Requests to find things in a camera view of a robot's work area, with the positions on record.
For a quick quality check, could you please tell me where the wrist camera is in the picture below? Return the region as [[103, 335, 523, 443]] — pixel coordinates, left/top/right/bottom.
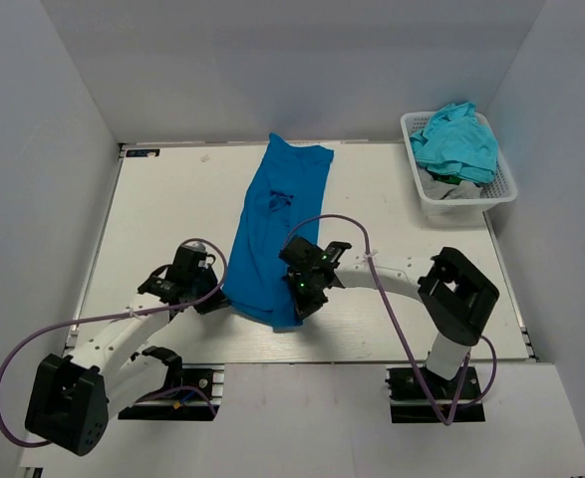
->
[[137, 241, 218, 298], [279, 235, 352, 272]]

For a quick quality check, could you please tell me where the light blue t shirt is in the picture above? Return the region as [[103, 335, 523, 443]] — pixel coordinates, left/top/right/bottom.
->
[[410, 102, 498, 184]]

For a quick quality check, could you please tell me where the blue label sticker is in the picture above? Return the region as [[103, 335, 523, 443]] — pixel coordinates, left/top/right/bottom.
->
[[125, 148, 160, 158]]

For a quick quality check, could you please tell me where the white plastic basket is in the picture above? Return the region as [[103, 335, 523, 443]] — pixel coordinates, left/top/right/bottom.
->
[[401, 102, 518, 216]]

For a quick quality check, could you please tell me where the grey t shirt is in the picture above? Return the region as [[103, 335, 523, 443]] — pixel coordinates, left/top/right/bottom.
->
[[418, 168, 481, 200]]

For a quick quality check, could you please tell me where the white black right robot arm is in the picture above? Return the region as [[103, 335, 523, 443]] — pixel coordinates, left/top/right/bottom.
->
[[279, 237, 499, 380]]

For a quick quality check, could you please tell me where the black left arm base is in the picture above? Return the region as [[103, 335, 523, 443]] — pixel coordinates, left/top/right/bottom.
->
[[118, 365, 224, 422]]

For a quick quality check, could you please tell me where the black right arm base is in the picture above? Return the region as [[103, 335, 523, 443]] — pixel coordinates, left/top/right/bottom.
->
[[386, 366, 485, 424]]

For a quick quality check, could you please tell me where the green garment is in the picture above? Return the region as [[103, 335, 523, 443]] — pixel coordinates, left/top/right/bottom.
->
[[430, 173, 463, 186]]

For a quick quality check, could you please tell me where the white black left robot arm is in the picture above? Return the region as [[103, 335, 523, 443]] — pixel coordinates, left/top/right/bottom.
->
[[25, 268, 225, 456]]

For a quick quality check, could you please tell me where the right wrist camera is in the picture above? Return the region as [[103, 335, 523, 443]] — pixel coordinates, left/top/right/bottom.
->
[[279, 235, 352, 272]]

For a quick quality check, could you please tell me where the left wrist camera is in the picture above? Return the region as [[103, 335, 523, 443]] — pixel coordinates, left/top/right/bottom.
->
[[137, 241, 218, 298]]

